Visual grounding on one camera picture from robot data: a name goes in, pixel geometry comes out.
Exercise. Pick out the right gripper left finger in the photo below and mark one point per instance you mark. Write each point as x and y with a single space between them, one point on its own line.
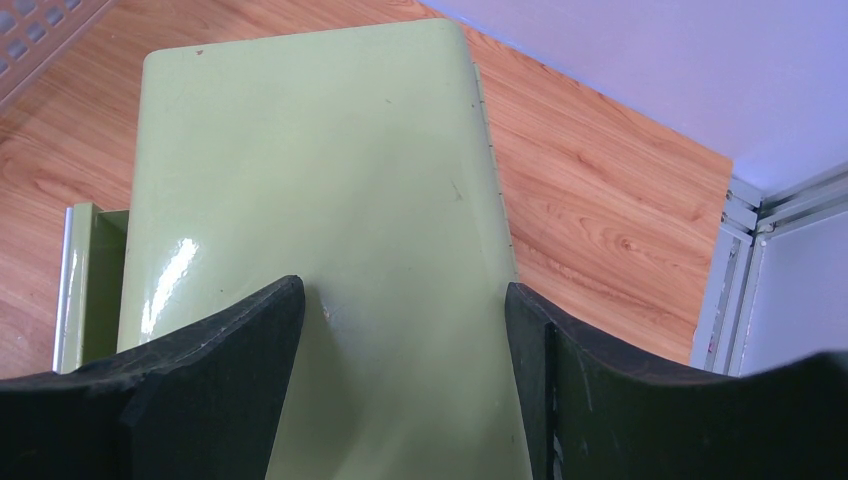
202 402

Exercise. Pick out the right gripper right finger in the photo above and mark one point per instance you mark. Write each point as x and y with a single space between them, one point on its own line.
596 407

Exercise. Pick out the green metal drawer cabinet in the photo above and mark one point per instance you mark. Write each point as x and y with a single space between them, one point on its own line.
360 161

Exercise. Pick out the beige plastic file organizer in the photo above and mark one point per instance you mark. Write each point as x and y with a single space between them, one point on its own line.
35 33

